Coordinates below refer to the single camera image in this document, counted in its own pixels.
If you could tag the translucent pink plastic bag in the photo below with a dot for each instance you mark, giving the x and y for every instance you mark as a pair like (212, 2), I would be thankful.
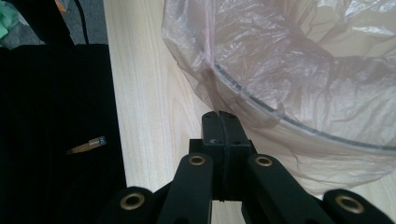
(295, 62)

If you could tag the black cloth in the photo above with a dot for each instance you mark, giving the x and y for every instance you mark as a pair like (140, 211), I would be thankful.
(46, 109)

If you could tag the green cloth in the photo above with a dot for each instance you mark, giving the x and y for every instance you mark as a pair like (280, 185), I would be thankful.
(7, 20)

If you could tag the black stand leg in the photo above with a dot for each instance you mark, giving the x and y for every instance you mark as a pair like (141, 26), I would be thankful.
(43, 21)

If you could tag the clear round container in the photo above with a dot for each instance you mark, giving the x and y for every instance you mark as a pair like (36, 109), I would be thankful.
(264, 107)

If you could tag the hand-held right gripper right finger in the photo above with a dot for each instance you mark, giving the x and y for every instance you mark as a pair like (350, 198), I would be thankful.
(232, 133)

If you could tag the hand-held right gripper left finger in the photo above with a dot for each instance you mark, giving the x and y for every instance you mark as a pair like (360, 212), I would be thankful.
(214, 133)

